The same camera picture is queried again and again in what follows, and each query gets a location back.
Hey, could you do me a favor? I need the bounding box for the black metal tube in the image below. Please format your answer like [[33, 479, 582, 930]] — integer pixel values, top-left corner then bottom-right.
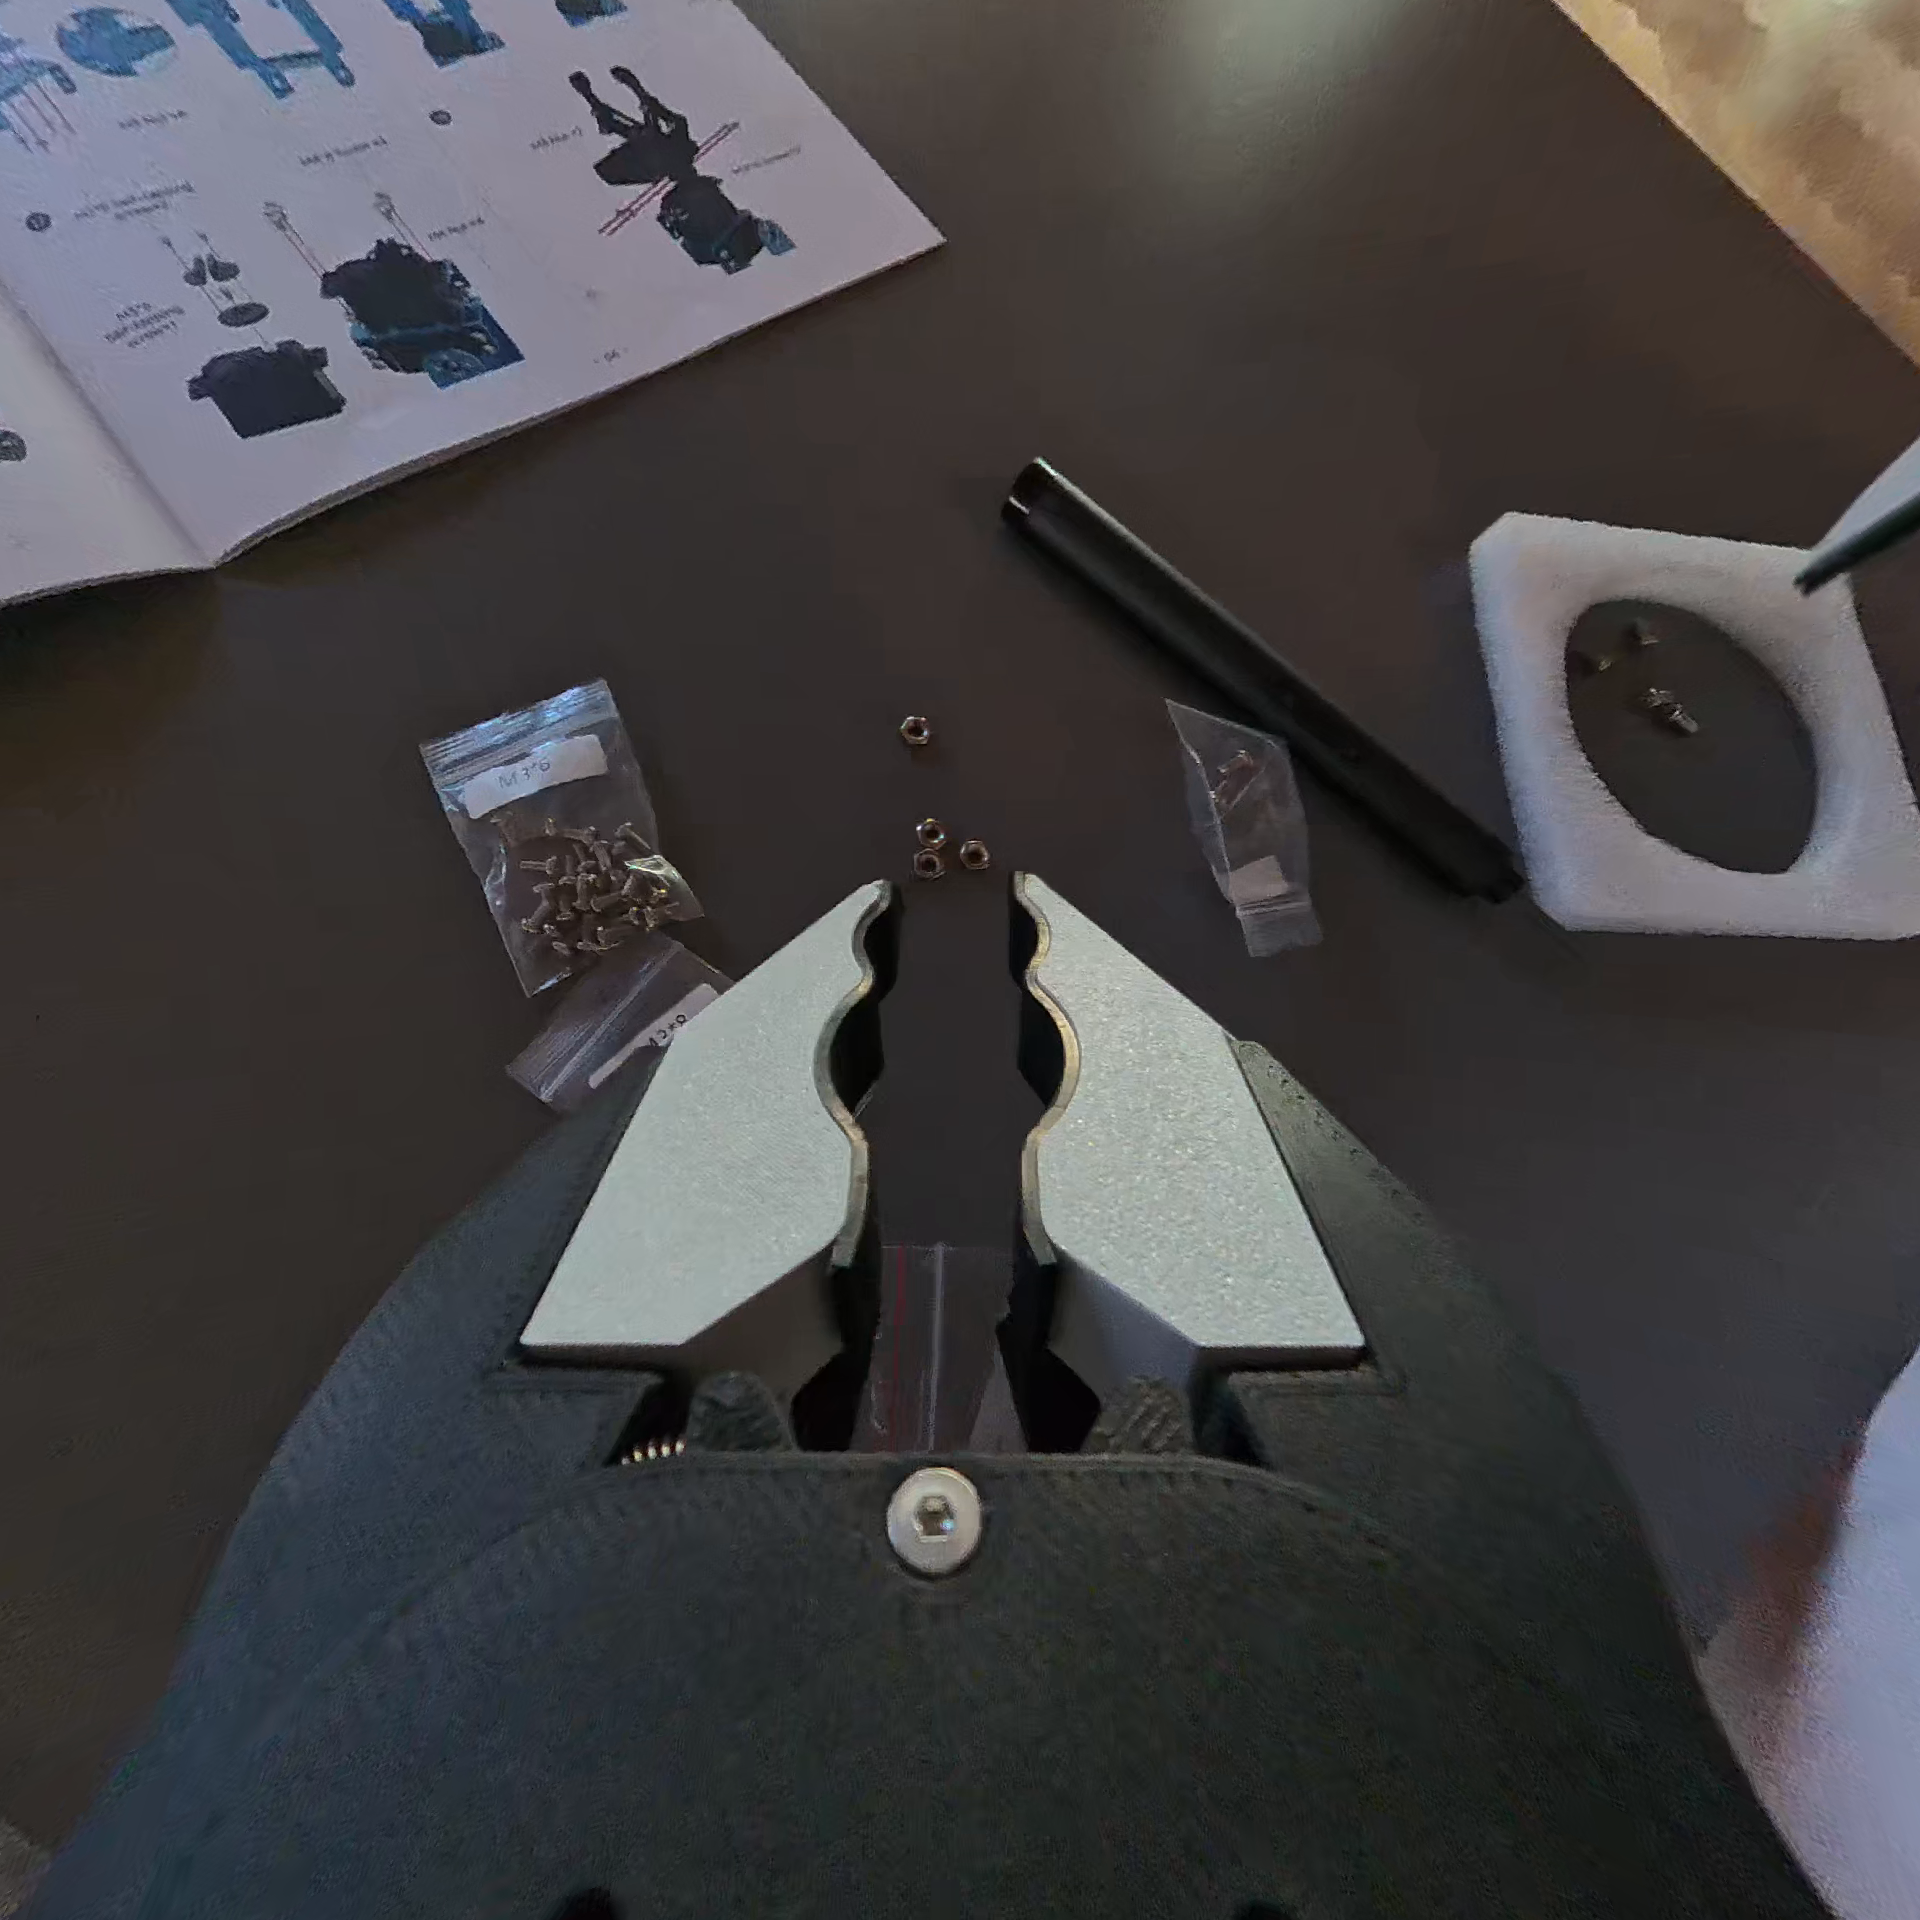
[[1002, 456, 1529, 904]]

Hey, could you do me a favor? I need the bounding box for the dark brown desk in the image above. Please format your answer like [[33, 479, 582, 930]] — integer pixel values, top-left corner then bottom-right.
[[0, 0, 1920, 1862]]

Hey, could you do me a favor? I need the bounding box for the printed assembly manual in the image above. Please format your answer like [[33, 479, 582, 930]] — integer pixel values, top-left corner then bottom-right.
[[0, 0, 947, 609]]

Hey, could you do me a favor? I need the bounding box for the clear bag of screws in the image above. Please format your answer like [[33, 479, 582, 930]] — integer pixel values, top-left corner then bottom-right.
[[418, 678, 707, 998]]

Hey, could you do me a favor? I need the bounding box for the white foam square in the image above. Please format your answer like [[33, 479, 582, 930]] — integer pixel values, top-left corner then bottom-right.
[[1469, 513, 1920, 943]]

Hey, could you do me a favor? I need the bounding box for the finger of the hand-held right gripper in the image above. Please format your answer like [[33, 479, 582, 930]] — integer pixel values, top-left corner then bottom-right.
[[1793, 440, 1920, 593]]

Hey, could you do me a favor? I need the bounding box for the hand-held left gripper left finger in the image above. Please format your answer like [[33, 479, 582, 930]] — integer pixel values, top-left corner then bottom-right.
[[515, 878, 903, 1369]]

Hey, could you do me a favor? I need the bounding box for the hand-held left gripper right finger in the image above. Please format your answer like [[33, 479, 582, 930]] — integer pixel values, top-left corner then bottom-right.
[[1008, 870, 1369, 1412]]

